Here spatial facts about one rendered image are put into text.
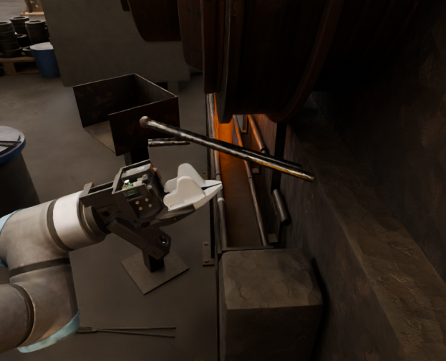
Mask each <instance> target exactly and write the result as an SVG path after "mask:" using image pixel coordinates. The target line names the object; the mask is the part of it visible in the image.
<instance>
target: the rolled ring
mask: <svg viewBox="0 0 446 361"><path fill-rule="evenodd" d="M215 123H216V130H217V136H218V140H222V141H225V142H227V143H232V134H233V117H232V119H231V121H230V123H229V124H220V123H219V121H218V114H217V109H216V101H215Z"/></svg>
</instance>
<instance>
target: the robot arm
mask: <svg viewBox="0 0 446 361"><path fill-rule="evenodd" d="M142 164H145V165H143V166H140V167H138V168H133V169H130V168H132V167H135V166H138V165H142ZM121 175H122V179H123V181H122V180H121ZM161 178H162V177H161V175H160V174H159V172H158V170H157V168H155V167H154V166H153V164H152V162H151V160H150V159H148V160H144V161H142V162H139V163H135V164H132V165H129V166H126V167H123V168H121V169H120V172H119V173H118V174H117V175H116V176H115V180H114V181H111V182H109V183H105V184H102V185H99V186H95V185H94V183H93V182H92V183H88V184H85V185H84V190H83V191H80V192H77V193H73V194H70V195H68V196H64V197H61V198H58V199H55V200H53V201H48V202H46V203H41V204H39V205H36V206H32V207H29V208H22V209H19V210H17V211H15V212H13V213H10V214H9V215H6V216H4V217H2V218H0V265H1V266H2V267H4V268H7V269H8V270H9V281H10V284H1V285H0V354H1V353H3V352H6V351H9V350H15V349H16V348H17V349H18V350H19V351H20V352H32V351H35V350H40V349H42V348H45V347H48V346H50V345H53V344H55V343H57V342H58V341H61V340H64V339H66V338H68V337H70V336H71V335H73V334H74V333H75V332H76V331H77V330H78V329H79V325H80V322H79V307H78V306H77V298H76V294H75V288H74V280H73V276H72V268H71V264H70V259H69V252H70V251H74V250H77V249H81V248H84V247H87V246H91V245H94V244H98V243H101V242H102V241H104V239H105V237H106V235H107V234H110V233H112V232H113V233H114V234H116V235H118V236H119V237H121V238H123V239H124V240H126V241H128V242H129V243H131V244H132V245H134V246H136V247H137V248H139V249H141V250H142V251H144V252H145V253H147V254H149V255H151V256H152V257H153V258H155V259H157V260H158V261H160V260H161V259H163V258H164V257H165V256H167V255H168V254H169V253H170V244H171V237H170V236H169V235H167V234H166V233H165V232H163V231H161V230H160V229H158V227H161V226H168V225H170V224H173V223H176V222H178V221H180V220H182V219H183V218H185V217H187V216H189V215H190V214H192V213H194V212H195V210H197V209H199V208H200V207H201V206H203V205H204V204H206V203H207V202H208V201H209V200H210V199H211V198H212V197H213V196H215V195H216V194H217V193H218V192H219V191H220V190H221V189H222V188H223V184H222V182H221V181H216V180H203V179H202V178H201V176H200V175H199V174H198V172H197V171H196V170H195V169H194V168H193V166H192V165H190V164H188V163H183V164H182V165H180V166H179V167H178V176H177V178H174V179H172V180H169V181H168V182H167V183H166V184H165V185H164V186H163V185H162V183H161Z"/></svg>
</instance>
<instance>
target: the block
mask: <svg viewBox="0 0 446 361"><path fill-rule="evenodd" d="M323 311H324V299H323V297H322V294H321V290H320V288H319V285H318V282H317V280H316V276H315V274H314V270H313V268H312V265H311V262H310V260H309V256H308V254H307V253H306V252H305V251H304V250H303V249H298V248H295V249H263V250H247V251H228V252H225V253H224V254H223V255H222V257H221V259H220V261H219V325H220V361H310V358H311V353H312V350H313V348H314V343H315V340H316V336H317V332H318V329H319V325H320V321H321V317H322V314H323Z"/></svg>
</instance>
